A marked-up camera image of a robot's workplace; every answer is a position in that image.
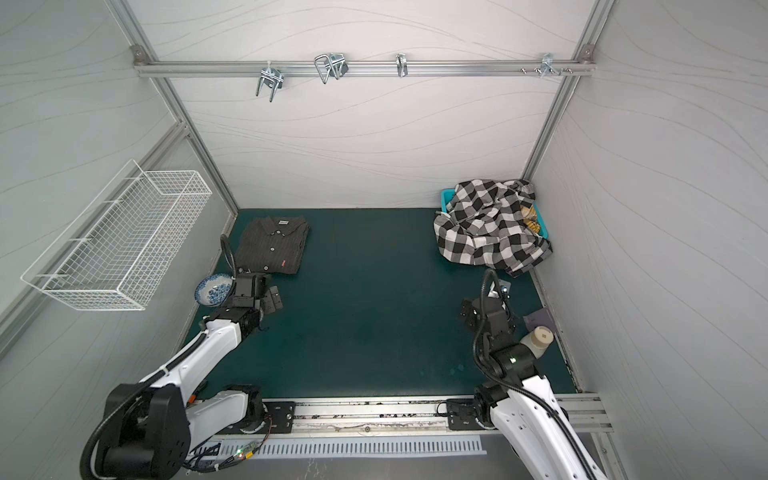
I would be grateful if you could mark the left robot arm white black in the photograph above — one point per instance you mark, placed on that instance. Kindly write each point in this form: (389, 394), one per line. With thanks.
(151, 429)

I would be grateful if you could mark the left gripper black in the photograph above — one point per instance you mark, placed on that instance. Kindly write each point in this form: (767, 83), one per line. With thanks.
(272, 299)

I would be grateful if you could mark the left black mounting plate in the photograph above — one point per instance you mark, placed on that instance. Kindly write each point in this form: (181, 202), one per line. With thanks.
(275, 417)

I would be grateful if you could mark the small metal ring hook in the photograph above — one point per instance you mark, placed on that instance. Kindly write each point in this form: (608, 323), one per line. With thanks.
(401, 65)

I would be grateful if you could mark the horizontal aluminium rail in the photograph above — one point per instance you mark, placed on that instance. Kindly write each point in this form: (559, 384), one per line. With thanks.
(357, 69)

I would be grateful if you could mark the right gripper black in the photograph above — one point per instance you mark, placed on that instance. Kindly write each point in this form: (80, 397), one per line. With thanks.
(474, 312)

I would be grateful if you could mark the teal plastic basket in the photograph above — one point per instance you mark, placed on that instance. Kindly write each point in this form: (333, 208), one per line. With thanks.
(447, 195)

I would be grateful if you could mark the black mounting plate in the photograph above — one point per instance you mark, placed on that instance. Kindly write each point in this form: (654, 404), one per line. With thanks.
(275, 417)
(464, 414)

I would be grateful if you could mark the white wire basket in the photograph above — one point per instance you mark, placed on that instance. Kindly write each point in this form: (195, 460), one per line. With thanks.
(114, 254)

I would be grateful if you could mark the dark grey pinstripe shirt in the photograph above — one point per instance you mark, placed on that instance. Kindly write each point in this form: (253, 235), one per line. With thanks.
(273, 245)

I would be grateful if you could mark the metal bracket with bolts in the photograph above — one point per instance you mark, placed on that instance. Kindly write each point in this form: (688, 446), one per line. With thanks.
(547, 67)

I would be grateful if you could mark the metal double hook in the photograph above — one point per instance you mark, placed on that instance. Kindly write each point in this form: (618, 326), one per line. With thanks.
(331, 65)

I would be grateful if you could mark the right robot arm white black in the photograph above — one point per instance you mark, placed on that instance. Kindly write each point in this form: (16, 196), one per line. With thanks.
(517, 400)

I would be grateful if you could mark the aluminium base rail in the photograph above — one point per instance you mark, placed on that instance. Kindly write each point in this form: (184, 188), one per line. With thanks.
(370, 416)

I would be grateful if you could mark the black white checked shirt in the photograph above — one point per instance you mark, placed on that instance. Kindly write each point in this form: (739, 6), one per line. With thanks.
(483, 226)

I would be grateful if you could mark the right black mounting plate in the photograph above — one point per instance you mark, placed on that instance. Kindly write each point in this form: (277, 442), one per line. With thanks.
(464, 414)

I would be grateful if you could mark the white slotted cable duct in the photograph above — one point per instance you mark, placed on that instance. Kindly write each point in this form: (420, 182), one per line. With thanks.
(431, 446)

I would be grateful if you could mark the blue white ceramic bowl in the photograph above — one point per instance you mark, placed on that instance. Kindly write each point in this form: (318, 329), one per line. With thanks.
(214, 290)

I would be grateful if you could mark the yellow patterned cloth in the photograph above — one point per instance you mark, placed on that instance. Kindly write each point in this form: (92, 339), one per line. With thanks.
(531, 220)

